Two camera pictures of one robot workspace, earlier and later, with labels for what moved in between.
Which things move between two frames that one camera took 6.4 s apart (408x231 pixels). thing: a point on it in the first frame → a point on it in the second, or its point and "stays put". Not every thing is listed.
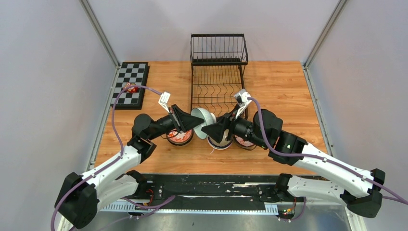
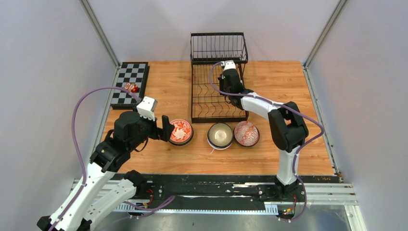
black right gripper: x=216 y=131 → x=221 y=82
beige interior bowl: x=223 y=143 stays put
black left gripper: x=182 y=121 → x=167 y=127
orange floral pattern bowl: x=177 y=138 stays put
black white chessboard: x=134 y=72 stays put
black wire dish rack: x=217 y=82 stays put
